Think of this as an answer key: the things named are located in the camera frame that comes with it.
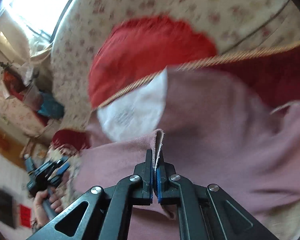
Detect mauve pink small garment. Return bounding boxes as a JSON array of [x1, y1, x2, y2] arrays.
[[72, 65, 300, 240]]

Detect person's left hand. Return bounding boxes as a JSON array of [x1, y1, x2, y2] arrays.
[[33, 187, 63, 228]]

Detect cluttered shelf items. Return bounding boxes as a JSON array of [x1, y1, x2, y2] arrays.
[[0, 61, 64, 137]]

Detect red ruffled pillow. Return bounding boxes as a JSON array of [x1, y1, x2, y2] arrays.
[[88, 16, 217, 109]]

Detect red white plush blanket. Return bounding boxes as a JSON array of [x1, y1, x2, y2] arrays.
[[51, 39, 300, 156]]

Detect floral beige quilt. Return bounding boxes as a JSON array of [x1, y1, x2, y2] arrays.
[[51, 0, 300, 130]]

